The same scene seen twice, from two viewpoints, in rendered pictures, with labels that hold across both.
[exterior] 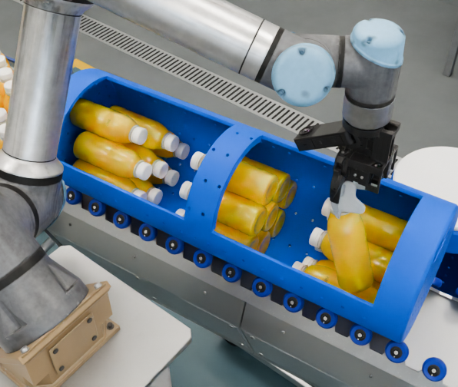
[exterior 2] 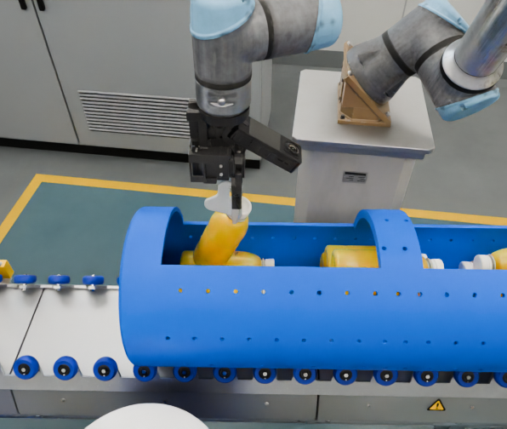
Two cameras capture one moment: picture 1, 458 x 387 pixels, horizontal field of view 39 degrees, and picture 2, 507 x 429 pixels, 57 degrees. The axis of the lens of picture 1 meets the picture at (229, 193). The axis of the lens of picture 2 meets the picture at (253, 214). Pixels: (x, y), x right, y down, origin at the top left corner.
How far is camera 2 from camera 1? 1.40 m
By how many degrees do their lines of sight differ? 86
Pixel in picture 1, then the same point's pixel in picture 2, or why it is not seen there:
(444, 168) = not seen: outside the picture
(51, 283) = (367, 48)
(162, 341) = (306, 127)
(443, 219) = (133, 234)
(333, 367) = not seen: hidden behind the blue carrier
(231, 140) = (398, 233)
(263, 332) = not seen: hidden behind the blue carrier
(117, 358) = (322, 112)
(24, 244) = (397, 33)
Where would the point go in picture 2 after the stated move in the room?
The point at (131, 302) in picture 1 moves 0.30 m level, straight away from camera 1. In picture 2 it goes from (347, 136) to (469, 201)
